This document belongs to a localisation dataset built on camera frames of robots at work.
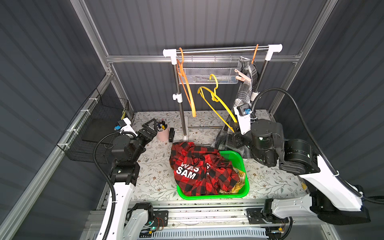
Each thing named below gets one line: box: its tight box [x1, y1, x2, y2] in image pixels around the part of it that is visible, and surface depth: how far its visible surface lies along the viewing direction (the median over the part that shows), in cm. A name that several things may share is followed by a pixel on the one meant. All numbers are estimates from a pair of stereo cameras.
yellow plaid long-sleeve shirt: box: [219, 167, 246, 194], surface depth 79 cm
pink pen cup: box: [157, 124, 170, 142], surface depth 104 cm
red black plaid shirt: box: [169, 141, 240, 197], surface depth 77 cm
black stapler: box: [168, 127, 175, 143], surface depth 105 cm
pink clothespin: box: [234, 69, 252, 82], surface depth 59 cm
